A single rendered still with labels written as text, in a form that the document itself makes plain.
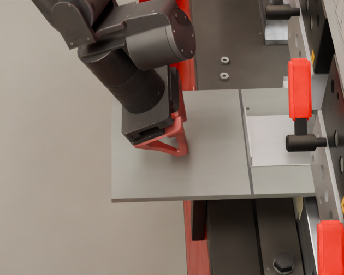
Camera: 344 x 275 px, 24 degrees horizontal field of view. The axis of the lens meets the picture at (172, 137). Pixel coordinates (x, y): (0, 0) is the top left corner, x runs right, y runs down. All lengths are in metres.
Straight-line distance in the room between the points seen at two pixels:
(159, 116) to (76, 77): 1.59
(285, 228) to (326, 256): 0.39
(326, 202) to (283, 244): 0.25
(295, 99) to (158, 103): 0.19
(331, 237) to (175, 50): 0.27
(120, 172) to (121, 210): 1.17
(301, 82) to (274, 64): 0.50
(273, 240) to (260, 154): 0.12
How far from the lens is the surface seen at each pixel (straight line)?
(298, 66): 0.83
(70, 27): 0.87
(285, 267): 1.06
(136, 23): 0.86
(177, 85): 0.98
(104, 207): 2.21
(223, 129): 1.08
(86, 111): 2.42
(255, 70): 1.32
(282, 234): 1.10
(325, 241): 0.72
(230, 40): 1.37
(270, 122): 1.09
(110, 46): 0.88
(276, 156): 1.05
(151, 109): 0.95
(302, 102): 0.83
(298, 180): 1.03
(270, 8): 0.97
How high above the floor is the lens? 1.83
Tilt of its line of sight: 51 degrees down
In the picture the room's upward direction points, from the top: straight up
